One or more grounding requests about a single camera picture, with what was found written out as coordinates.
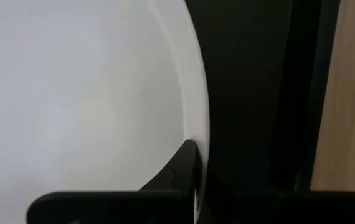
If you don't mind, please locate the white round plate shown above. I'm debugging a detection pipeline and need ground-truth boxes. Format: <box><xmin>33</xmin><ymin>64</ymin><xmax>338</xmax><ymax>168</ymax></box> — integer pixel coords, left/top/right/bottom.
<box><xmin>0</xmin><ymin>0</ymin><xmax>211</xmax><ymax>224</ymax></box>

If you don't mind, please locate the black plastic tray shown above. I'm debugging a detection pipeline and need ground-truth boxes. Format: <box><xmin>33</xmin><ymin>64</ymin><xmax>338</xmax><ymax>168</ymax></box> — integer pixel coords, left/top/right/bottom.
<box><xmin>184</xmin><ymin>0</ymin><xmax>342</xmax><ymax>194</ymax></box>

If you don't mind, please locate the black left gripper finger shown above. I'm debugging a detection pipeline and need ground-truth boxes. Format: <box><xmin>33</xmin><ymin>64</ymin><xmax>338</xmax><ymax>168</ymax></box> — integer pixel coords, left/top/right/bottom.
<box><xmin>138</xmin><ymin>139</ymin><xmax>202</xmax><ymax>193</ymax></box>

